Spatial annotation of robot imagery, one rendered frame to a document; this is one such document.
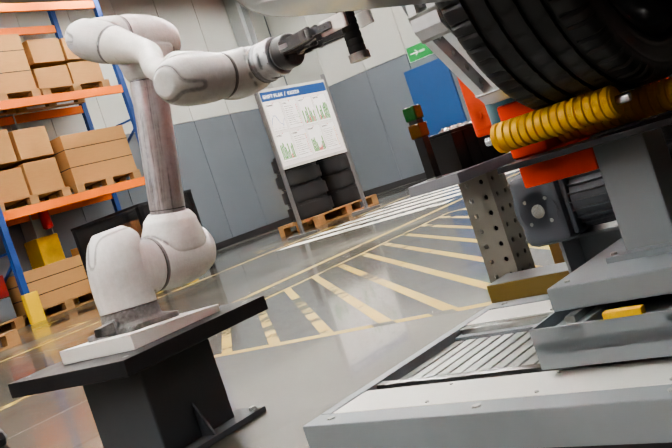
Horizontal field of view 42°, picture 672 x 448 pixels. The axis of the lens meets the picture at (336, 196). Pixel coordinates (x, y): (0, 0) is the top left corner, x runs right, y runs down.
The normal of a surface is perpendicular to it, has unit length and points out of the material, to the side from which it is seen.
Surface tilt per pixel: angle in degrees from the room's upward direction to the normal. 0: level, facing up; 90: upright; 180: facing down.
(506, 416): 90
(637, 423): 90
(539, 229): 90
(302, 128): 90
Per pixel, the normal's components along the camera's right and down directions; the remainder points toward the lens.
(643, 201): -0.62, 0.22
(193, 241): 0.79, -0.11
